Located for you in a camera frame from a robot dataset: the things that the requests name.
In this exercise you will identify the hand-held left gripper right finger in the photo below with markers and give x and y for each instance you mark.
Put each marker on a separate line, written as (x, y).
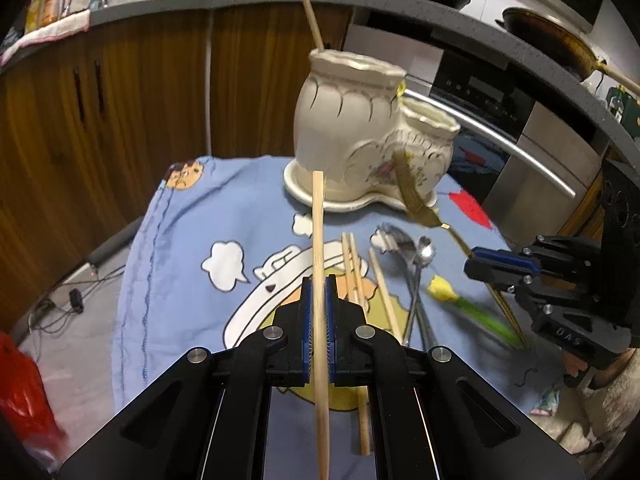
(330, 327)

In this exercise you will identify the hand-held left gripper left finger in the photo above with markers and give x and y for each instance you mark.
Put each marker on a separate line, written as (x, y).
(306, 327)

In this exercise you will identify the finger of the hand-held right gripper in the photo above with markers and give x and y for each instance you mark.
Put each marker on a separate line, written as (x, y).
(500, 256)
(500, 276)

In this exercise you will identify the wooden chopstick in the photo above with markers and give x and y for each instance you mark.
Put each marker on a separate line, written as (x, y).
(312, 22)
(364, 425)
(318, 235)
(356, 260)
(385, 295)

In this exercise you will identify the small silver spoon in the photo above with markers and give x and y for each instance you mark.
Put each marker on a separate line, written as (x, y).
(425, 251)

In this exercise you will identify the large silver spoon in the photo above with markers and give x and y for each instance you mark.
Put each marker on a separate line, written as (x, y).
(397, 241)

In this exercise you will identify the gold metal fork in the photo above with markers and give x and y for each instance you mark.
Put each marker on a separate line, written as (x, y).
(412, 190)

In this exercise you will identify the cream ceramic double utensil holder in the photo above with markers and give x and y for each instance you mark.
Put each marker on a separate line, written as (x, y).
(340, 125)

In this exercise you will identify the person's right forearm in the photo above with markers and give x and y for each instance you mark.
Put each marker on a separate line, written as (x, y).
(610, 410)

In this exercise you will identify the blue cartoon printed blanket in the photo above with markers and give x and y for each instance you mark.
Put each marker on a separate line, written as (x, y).
(200, 220)

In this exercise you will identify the built-in black steel oven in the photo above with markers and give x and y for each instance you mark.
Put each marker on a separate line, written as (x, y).
(480, 90)

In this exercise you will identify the green box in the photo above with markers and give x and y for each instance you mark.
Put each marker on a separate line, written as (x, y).
(625, 107)

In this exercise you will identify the brown cooking pot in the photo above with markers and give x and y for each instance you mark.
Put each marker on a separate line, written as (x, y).
(550, 40)

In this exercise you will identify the wooden kitchen base cabinet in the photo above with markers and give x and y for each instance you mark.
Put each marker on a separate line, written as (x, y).
(140, 135)

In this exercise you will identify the red plastic bag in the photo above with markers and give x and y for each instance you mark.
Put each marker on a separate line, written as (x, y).
(25, 400)

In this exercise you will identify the grey speckled kitchen countertop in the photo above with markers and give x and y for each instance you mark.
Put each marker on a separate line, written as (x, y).
(250, 5)

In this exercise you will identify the white pink dish cloth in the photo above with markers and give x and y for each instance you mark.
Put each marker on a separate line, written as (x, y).
(50, 32)

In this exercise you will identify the amber liquid bottle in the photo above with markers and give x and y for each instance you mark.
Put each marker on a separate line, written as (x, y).
(51, 2)

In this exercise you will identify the yellow dish soap bottle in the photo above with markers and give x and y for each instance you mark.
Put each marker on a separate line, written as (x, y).
(32, 10)

